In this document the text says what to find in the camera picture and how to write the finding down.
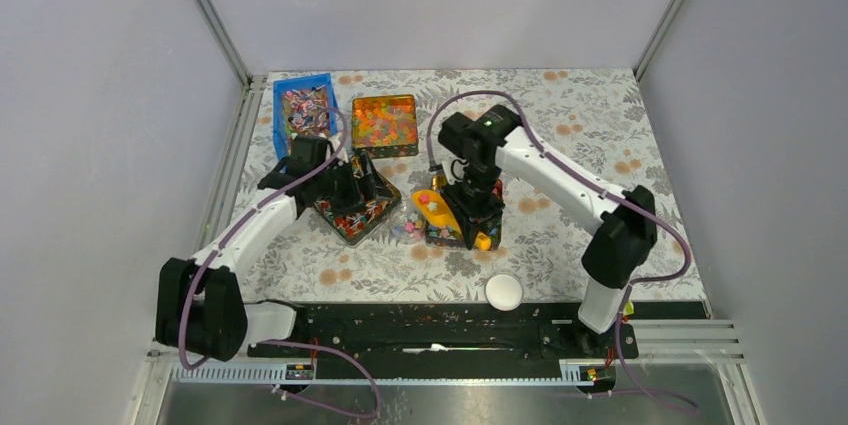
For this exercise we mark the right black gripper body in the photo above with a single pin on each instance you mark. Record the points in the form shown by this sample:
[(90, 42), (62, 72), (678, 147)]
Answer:
[(474, 191)]

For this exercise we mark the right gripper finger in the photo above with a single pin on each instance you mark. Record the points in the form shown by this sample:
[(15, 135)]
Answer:
[(492, 223), (467, 226)]

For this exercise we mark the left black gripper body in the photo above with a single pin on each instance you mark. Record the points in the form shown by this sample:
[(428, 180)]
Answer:
[(339, 184)]

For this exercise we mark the orange plastic scoop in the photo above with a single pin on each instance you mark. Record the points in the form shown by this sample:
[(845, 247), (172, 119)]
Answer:
[(435, 210)]

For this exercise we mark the clear plastic jar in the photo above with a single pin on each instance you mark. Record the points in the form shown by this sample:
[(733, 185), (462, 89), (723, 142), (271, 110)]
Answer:
[(406, 224)]

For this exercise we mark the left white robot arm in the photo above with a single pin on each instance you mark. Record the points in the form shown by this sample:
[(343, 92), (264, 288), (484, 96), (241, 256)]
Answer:
[(200, 308)]

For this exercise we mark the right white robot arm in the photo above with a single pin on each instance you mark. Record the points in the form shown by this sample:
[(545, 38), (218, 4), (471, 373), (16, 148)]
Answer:
[(617, 220)]

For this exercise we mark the tin of star candies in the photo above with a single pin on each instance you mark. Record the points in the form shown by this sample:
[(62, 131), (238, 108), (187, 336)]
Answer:
[(445, 237)]

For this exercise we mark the tin of lollipops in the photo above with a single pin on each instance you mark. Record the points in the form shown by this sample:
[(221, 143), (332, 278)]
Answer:
[(352, 229)]

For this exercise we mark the tin of orange gummies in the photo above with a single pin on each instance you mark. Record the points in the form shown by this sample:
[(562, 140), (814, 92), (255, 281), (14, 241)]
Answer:
[(385, 126)]

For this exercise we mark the white jar lid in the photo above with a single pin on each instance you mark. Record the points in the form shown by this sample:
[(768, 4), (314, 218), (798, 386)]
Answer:
[(504, 292)]

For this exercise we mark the blue plastic candy bin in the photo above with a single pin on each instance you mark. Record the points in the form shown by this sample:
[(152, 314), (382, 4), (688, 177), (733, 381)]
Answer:
[(302, 106)]

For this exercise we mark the floral table mat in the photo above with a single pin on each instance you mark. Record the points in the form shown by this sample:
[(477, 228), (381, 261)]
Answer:
[(595, 117)]

